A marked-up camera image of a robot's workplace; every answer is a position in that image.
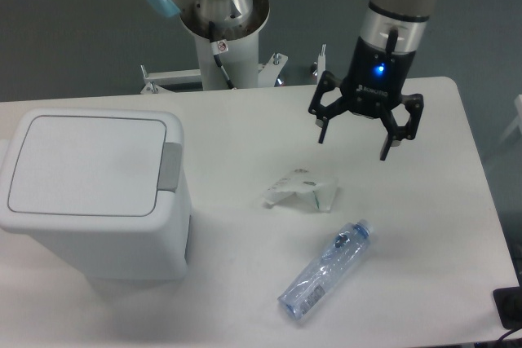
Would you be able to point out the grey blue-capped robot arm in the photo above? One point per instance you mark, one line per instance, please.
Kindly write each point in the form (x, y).
(392, 25)

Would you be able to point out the white push-button trash can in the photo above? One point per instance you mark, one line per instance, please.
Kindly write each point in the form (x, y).
(103, 189)

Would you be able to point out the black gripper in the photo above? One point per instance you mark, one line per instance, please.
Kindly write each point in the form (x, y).
(377, 83)

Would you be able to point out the black device at edge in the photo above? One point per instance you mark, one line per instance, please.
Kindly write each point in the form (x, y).
(508, 303)

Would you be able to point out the clear plastic water bottle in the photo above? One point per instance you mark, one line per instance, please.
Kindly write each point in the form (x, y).
(323, 273)

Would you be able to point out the crumpled white plastic wrapper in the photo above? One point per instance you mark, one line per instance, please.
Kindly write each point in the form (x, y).
(317, 190)

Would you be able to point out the white furniture piece at right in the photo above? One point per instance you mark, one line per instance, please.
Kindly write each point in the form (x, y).
(513, 129)

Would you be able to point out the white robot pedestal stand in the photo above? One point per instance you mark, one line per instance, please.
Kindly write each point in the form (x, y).
(226, 37)

